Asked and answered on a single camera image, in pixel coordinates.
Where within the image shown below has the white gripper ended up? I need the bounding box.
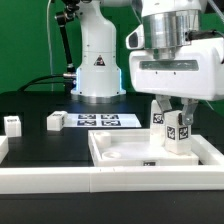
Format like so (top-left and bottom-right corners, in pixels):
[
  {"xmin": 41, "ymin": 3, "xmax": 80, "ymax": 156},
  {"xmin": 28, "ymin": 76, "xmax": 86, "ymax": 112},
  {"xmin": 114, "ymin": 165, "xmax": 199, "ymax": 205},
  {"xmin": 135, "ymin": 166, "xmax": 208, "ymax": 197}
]
[{"xmin": 126, "ymin": 25, "xmax": 224, "ymax": 126}]

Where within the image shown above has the white square tabletop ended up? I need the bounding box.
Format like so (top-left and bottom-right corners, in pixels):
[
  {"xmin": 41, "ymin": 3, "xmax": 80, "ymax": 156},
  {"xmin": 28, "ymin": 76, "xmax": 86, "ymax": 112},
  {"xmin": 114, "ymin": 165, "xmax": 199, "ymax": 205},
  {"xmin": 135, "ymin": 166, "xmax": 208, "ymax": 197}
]
[{"xmin": 88, "ymin": 129, "xmax": 199, "ymax": 167}]

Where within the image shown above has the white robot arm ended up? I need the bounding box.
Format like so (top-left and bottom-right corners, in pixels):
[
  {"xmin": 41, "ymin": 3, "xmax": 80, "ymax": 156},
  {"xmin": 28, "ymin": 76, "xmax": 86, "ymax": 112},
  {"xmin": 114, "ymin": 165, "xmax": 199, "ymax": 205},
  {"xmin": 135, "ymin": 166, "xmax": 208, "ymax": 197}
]
[{"xmin": 72, "ymin": 0, "xmax": 224, "ymax": 125}]

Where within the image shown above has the AprilTag base sheet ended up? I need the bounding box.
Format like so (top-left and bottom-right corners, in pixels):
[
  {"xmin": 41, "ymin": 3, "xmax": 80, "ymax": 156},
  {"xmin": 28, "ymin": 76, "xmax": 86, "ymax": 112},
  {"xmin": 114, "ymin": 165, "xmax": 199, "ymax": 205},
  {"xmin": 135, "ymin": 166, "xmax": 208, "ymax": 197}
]
[{"xmin": 65, "ymin": 113, "xmax": 141, "ymax": 128}]

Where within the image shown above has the white U-shaped obstacle wall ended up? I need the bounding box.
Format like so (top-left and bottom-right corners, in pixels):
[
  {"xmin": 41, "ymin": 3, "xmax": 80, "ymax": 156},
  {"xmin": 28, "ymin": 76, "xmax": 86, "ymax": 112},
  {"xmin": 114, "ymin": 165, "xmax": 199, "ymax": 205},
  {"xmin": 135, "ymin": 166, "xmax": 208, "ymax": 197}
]
[{"xmin": 0, "ymin": 135, "xmax": 224, "ymax": 194}]

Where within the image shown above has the black cable bundle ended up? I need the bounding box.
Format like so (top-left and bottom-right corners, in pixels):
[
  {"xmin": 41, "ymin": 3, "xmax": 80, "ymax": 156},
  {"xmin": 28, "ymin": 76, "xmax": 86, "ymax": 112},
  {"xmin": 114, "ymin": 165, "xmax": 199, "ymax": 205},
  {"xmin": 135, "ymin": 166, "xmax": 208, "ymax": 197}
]
[{"xmin": 18, "ymin": 73, "xmax": 78, "ymax": 93}]

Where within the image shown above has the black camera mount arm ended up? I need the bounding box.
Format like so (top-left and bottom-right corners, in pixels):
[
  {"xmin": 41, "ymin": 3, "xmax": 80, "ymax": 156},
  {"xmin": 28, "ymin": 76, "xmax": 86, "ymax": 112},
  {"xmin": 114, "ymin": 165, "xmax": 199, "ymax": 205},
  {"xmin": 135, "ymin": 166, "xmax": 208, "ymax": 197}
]
[{"xmin": 55, "ymin": 0, "xmax": 80, "ymax": 74}]

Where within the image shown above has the grey cable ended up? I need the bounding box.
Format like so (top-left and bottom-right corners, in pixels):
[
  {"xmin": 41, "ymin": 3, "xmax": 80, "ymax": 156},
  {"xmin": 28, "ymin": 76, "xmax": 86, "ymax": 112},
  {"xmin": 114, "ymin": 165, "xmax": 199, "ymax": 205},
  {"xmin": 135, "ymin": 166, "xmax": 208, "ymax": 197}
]
[{"xmin": 45, "ymin": 0, "xmax": 56, "ymax": 93}]

